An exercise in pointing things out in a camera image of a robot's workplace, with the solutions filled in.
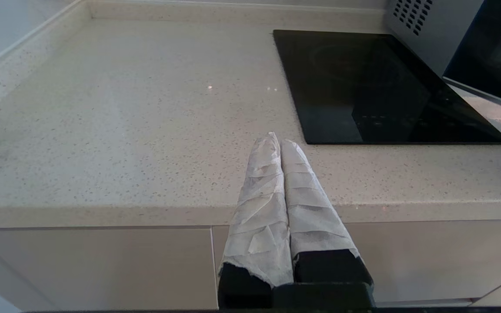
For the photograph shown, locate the left gripper wrapped left finger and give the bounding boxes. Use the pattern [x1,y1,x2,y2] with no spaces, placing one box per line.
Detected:
[218,132,294,309]

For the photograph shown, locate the black glass induction cooktop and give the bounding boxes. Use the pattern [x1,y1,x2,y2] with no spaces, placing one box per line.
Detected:
[273,29,501,145]

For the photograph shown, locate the left gripper wrapped right finger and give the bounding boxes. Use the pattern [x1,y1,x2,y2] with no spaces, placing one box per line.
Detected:
[280,139,373,286]

